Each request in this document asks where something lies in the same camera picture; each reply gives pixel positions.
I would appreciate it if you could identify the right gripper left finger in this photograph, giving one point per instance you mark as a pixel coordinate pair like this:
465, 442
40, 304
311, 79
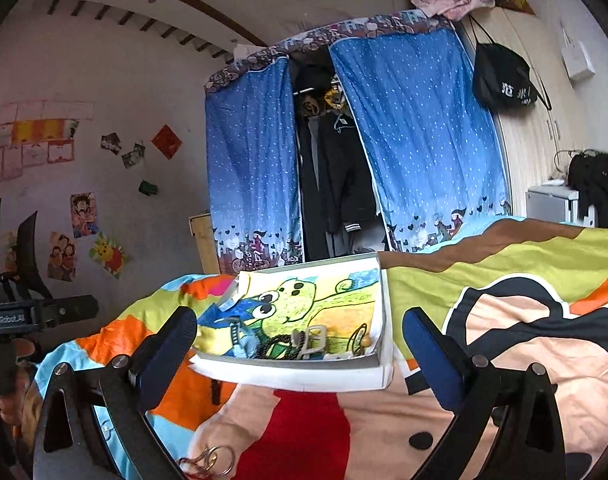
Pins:
69, 441

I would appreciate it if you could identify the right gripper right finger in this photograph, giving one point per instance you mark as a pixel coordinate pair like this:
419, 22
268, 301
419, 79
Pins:
529, 442

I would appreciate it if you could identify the grey jewelry tray box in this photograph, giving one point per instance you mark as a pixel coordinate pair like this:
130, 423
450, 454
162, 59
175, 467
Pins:
304, 354

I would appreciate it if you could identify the person left hand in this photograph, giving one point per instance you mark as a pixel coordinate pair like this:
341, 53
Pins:
12, 404

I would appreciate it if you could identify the black office chair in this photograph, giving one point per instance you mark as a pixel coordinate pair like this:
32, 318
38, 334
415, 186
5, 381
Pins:
25, 278

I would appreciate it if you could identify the family cartoon poster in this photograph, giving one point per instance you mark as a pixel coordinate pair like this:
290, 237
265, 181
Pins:
62, 259

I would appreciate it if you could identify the colourful cartoon bedspread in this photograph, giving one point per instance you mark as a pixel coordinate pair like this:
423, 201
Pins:
519, 292

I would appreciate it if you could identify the yellow bear poster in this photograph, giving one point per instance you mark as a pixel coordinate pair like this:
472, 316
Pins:
108, 254

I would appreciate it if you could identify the anime character poster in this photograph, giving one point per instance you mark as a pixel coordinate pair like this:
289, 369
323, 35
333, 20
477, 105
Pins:
84, 214

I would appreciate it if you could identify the clear square bangle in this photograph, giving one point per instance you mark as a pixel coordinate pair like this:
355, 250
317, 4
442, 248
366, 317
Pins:
311, 342

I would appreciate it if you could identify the white small appliance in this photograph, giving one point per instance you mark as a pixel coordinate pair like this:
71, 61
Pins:
555, 202

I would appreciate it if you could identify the small wooden cabinet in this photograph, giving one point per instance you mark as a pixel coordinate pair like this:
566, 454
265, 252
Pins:
202, 231

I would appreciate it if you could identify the dark hanging clothes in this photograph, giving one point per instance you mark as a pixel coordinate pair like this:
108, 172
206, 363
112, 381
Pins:
340, 215

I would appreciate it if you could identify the blue dotted right curtain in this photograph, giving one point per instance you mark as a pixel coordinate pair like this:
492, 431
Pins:
433, 151

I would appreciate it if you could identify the blue dotted curtain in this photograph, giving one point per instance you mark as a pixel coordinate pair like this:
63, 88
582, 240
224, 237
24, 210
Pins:
433, 151
252, 171

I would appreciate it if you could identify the black clothes heap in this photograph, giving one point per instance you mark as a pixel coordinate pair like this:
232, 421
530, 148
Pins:
588, 175

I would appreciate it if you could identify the light wooden wardrobe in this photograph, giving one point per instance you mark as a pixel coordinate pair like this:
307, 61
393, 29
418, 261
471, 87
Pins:
537, 142

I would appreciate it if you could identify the blue dotted left curtain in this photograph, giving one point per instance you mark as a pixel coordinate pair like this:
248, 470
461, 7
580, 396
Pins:
252, 171

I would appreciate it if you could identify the white paper bag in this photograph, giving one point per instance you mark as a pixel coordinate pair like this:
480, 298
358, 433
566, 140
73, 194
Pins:
575, 58

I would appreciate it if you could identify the patterned curtain valance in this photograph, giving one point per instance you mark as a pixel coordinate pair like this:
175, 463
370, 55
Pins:
399, 23

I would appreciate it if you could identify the certificates on wall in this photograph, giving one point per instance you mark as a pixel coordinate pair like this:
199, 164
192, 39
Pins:
38, 133

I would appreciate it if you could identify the dark green wall hook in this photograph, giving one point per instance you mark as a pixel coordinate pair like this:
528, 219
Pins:
147, 188

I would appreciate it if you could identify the wall photo pair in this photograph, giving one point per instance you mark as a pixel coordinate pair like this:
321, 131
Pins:
111, 142

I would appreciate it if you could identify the red square wall paper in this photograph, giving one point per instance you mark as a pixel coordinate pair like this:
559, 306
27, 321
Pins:
167, 142

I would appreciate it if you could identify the black drawstring bag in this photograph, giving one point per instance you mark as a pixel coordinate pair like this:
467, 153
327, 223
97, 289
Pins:
501, 77

